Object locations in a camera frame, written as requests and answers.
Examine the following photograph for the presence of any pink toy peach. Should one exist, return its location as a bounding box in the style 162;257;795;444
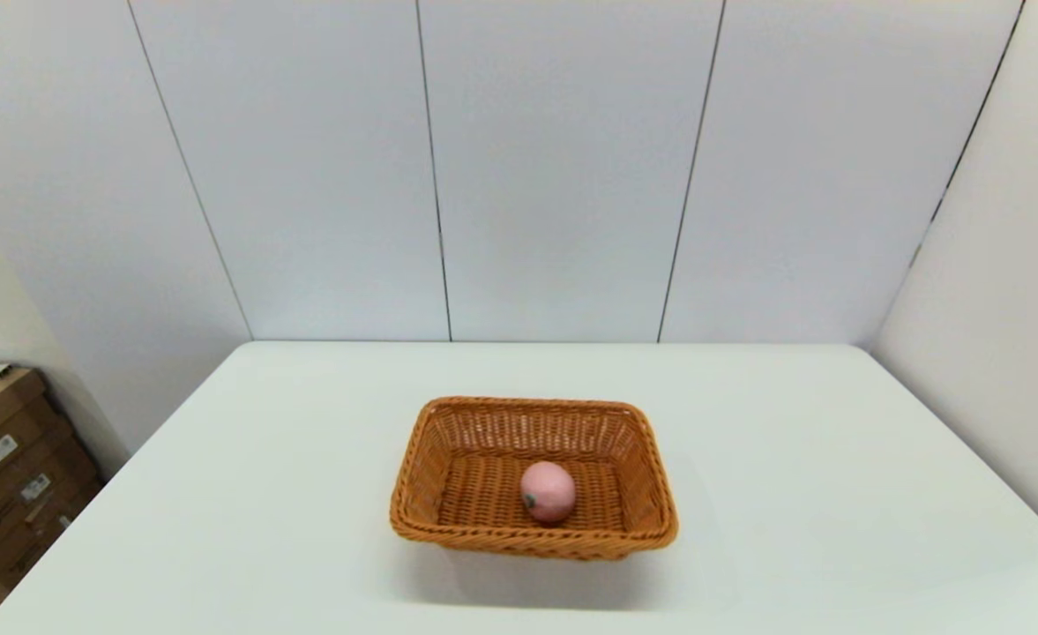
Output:
519;460;578;527

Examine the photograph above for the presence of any orange wicker basket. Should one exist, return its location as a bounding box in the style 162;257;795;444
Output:
389;396;680;562

